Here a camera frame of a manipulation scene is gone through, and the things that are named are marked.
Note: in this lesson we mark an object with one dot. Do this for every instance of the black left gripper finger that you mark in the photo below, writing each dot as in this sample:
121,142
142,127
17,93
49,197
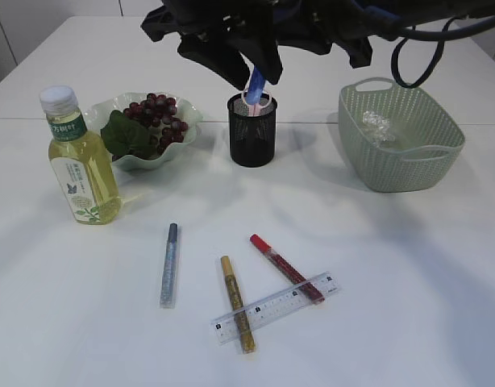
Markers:
259,45
218,57

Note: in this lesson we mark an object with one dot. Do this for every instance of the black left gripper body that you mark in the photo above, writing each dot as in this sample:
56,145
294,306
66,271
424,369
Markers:
228,21

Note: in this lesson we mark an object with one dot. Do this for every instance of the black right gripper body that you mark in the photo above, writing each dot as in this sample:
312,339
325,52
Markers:
314,26

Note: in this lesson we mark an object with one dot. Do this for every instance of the blue capped scissors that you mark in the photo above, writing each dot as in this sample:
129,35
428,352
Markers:
255,87

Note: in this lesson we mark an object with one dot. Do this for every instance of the pink capped scissors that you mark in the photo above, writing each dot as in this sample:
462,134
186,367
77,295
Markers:
254,110

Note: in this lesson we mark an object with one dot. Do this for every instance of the purple grape bunch with leaves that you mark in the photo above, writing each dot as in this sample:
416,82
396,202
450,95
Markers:
144,129

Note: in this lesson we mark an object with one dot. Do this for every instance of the clear plastic sheet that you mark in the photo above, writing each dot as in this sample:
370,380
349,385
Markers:
377,128

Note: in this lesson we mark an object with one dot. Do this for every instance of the yellow tea bottle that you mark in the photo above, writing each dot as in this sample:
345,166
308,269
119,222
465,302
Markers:
79,159

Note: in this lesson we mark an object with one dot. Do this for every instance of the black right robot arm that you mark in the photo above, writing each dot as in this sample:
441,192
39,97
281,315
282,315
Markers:
437,22

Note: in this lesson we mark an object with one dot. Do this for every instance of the black mesh pen holder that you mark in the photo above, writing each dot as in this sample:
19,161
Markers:
252,139

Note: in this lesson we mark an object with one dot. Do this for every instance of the green wavy glass plate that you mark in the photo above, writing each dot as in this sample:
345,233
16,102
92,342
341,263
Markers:
96,117

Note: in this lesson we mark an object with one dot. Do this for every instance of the green woven plastic basket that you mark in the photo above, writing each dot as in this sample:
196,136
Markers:
428,139

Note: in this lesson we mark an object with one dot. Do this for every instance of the red glitter pen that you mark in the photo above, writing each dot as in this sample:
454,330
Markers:
285,268

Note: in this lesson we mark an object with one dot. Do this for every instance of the silver glitter pen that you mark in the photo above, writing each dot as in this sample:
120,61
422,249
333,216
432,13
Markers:
168,278

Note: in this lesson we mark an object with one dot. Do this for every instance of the clear plastic ruler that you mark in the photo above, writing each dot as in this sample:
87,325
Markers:
276,306

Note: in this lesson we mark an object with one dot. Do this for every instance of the gold glitter pen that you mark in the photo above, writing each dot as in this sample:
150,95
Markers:
246,338

